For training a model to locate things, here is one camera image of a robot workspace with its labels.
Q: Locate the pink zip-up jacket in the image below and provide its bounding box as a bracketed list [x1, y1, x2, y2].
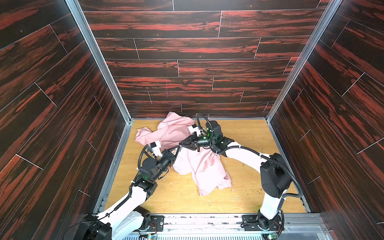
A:
[135, 112, 232, 197]

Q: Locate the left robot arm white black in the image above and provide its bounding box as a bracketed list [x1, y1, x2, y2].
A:
[74, 145, 180, 240]

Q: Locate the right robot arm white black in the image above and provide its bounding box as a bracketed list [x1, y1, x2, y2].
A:
[179, 121, 303, 230]

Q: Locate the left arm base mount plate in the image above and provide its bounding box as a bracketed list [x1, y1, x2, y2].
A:
[139, 214, 165, 232]

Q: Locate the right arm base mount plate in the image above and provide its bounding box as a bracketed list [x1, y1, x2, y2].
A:
[241, 215, 284, 232]

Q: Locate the aluminium front rail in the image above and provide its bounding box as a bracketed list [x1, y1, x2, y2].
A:
[77, 213, 338, 240]

